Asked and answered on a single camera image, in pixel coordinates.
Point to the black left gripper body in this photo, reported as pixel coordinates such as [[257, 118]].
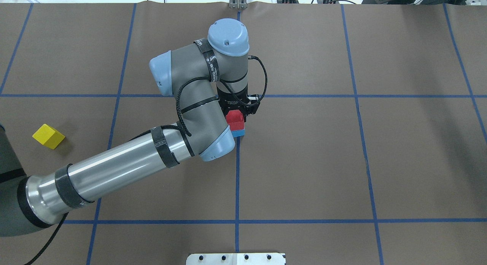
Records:
[[230, 102]]

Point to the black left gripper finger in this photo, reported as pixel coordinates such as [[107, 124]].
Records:
[[252, 106]]

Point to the red wooden block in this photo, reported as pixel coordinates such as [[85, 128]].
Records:
[[235, 120]]

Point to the blue wooden block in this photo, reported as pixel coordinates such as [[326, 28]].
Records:
[[238, 133]]

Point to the yellow wooden block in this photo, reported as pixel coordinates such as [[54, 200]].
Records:
[[48, 136]]

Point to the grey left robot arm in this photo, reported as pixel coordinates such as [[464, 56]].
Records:
[[208, 80]]

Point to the brown paper table cover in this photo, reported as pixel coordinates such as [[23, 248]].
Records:
[[369, 147]]

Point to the white camera stand base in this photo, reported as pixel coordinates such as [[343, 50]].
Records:
[[256, 258]]

